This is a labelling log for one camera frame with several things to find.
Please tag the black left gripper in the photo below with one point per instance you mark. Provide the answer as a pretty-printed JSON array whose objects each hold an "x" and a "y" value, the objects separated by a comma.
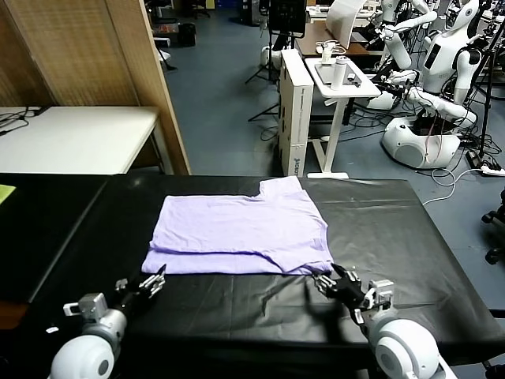
[{"x": 132, "y": 298}]

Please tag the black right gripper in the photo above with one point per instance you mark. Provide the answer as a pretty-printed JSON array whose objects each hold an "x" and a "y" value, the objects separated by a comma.
[{"x": 349, "y": 294}]

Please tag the lavender t-shirt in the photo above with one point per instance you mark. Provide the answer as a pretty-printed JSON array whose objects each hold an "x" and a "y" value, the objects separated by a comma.
[{"x": 236, "y": 221}]

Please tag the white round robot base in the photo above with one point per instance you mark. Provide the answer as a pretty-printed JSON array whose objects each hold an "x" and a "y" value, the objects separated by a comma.
[{"x": 265, "y": 55}]

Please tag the white robot with raised arm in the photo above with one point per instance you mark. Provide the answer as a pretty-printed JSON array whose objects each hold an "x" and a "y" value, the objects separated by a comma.
[{"x": 398, "y": 51}]

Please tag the black plastic table cover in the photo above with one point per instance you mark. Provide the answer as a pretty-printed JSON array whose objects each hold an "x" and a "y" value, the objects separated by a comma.
[{"x": 394, "y": 237}]

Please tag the matte black table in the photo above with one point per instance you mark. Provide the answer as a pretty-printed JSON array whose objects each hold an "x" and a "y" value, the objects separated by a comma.
[{"x": 39, "y": 237}]

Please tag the white standing desk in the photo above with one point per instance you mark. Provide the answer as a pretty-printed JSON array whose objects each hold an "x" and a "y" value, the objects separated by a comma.
[{"x": 335, "y": 130}]

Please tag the white rectangular table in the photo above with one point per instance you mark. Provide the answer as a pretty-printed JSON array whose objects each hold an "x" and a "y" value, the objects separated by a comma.
[{"x": 79, "y": 138}]

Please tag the tall white cardboard box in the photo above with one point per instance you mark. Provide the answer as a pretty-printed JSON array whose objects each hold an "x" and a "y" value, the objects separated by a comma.
[{"x": 296, "y": 118}]

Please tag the black office chair base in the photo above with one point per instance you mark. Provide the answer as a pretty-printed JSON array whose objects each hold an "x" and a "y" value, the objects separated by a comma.
[{"x": 495, "y": 221}]

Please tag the yellow-green paper sheet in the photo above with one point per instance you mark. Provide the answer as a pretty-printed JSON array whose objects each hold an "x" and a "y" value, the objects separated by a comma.
[{"x": 6, "y": 193}]

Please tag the white power strip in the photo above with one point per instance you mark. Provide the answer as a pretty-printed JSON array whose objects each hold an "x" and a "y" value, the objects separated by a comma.
[{"x": 493, "y": 170}]

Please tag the small black device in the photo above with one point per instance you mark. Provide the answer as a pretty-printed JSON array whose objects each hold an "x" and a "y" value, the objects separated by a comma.
[{"x": 352, "y": 78}]

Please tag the white tall bottle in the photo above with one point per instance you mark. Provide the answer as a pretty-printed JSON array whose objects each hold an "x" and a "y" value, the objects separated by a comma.
[{"x": 338, "y": 75}]

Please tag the grey tablet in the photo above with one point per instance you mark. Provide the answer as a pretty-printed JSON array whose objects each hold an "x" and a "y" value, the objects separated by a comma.
[{"x": 323, "y": 73}]

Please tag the white small stand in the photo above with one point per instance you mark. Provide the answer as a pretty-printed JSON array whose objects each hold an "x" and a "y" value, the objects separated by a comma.
[{"x": 326, "y": 55}]

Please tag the black light stand tripod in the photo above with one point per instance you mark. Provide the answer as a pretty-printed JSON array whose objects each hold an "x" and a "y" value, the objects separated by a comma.
[{"x": 270, "y": 59}]

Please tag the black tall tripod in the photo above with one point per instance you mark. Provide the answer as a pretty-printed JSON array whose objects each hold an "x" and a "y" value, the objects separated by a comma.
[{"x": 486, "y": 102}]

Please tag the brown wooden desk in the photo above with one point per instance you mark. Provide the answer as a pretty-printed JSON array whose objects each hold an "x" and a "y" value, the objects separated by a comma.
[{"x": 311, "y": 39}]

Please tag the white humanoid robot on base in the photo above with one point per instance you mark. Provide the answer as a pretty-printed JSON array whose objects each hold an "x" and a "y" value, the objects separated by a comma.
[{"x": 442, "y": 59}]

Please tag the wooden woven partition screen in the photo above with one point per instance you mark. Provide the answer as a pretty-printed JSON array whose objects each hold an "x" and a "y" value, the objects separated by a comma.
[{"x": 79, "y": 47}]

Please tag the black waste bin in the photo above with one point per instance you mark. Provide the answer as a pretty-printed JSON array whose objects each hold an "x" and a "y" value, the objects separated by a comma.
[{"x": 187, "y": 35}]

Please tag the white curved sheet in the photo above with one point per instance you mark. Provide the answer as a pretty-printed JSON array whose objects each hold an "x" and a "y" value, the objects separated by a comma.
[{"x": 343, "y": 23}]

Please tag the black panel on stand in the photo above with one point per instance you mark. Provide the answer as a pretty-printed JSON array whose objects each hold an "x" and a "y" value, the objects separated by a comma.
[{"x": 286, "y": 16}]

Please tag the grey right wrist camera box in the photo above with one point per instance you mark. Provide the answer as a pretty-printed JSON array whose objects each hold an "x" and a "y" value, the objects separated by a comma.
[{"x": 380, "y": 294}]

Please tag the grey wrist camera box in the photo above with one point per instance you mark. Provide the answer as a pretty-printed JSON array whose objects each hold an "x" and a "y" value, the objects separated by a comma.
[
  {"x": 380, "y": 294},
  {"x": 92, "y": 304}
]

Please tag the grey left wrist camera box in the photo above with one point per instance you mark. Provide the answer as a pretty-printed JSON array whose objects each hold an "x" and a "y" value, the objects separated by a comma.
[{"x": 92, "y": 304}]

